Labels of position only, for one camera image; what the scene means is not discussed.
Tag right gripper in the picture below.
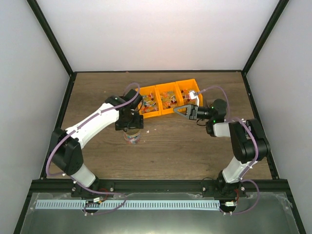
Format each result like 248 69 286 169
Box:
174 104 214 120

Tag gold jar lid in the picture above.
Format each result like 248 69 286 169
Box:
124 129 141 137

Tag orange bin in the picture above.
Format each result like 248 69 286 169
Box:
138 85 161 119
176 78 203 106
156 82 183 115

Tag clear plastic jar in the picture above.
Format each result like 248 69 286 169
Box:
124 132 140 144

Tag brown plastic scoop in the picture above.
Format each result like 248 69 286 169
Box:
206 99 214 108

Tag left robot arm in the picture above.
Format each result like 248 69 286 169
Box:
45 89 143 197

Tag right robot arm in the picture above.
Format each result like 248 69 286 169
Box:
173 99 271 196

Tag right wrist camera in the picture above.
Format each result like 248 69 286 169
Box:
189 90 200 106

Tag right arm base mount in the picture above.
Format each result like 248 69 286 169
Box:
200 177 242 198

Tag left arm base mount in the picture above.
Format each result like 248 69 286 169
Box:
72 183 116 198

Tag black aluminium frame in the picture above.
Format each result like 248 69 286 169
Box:
14 0 306 234

